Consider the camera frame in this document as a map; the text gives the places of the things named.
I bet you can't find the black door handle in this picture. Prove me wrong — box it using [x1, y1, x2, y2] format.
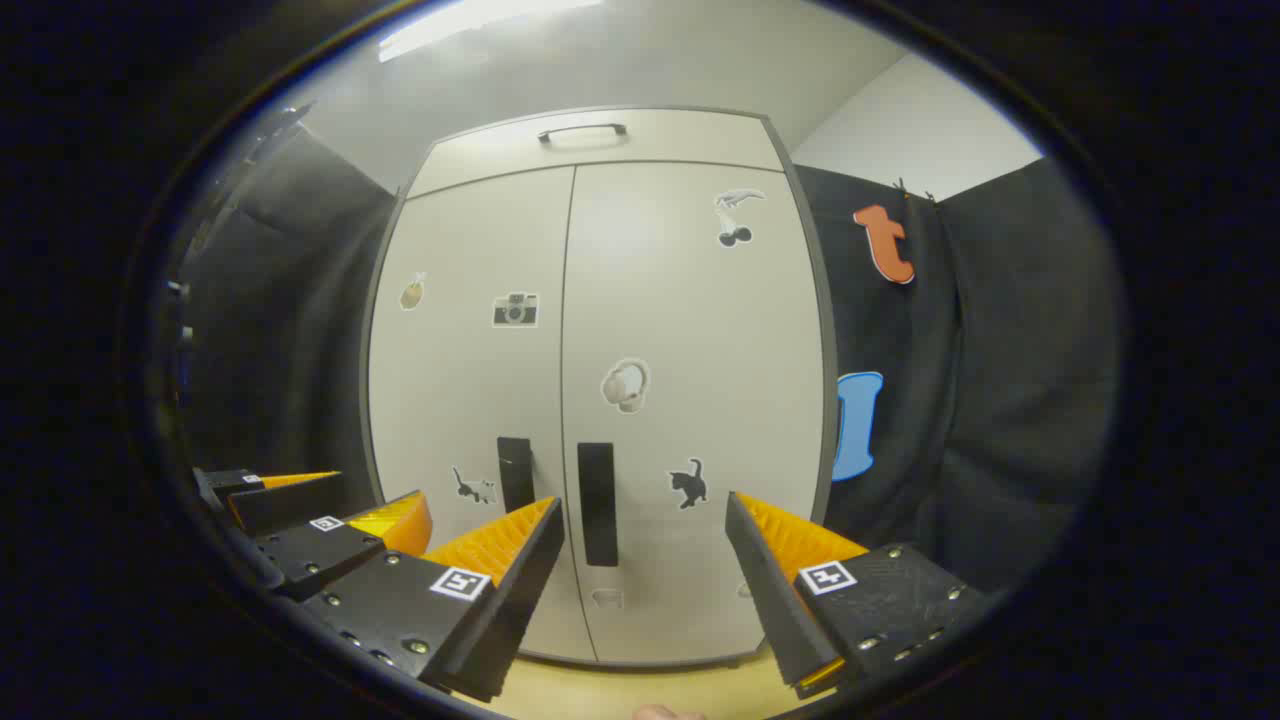
[497, 436, 538, 514]
[577, 442, 619, 568]

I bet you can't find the ceiling light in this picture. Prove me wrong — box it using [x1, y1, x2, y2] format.
[378, 0, 603, 63]

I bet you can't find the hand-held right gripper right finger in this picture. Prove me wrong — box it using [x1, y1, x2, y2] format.
[725, 490, 991, 701]

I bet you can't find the grey shoe cabinet door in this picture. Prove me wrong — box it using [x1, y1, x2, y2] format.
[366, 165, 599, 663]
[560, 160, 831, 669]

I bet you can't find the black backdrop cloth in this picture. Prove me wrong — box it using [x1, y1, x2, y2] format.
[175, 125, 401, 511]
[790, 155, 1126, 601]

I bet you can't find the metal flap panel handle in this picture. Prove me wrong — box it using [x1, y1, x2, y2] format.
[537, 123, 629, 146]

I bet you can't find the grey double-door shoe cabinet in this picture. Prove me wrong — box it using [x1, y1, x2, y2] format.
[358, 105, 841, 669]

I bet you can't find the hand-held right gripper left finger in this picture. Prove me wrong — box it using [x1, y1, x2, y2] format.
[300, 495, 566, 704]

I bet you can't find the grey cabinet top flap panel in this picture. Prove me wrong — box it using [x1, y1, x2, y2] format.
[405, 108, 786, 199]

